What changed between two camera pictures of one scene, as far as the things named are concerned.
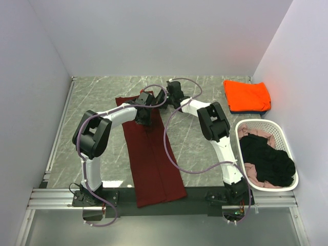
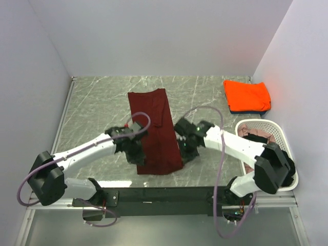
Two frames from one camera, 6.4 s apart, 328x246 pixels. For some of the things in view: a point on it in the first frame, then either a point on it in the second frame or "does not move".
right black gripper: [159, 101] -> [187, 157]
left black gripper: [147, 121] -> [138, 159]
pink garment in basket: [250, 168] does not move
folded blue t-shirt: [234, 112] does not move
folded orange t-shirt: [246, 96] does not move
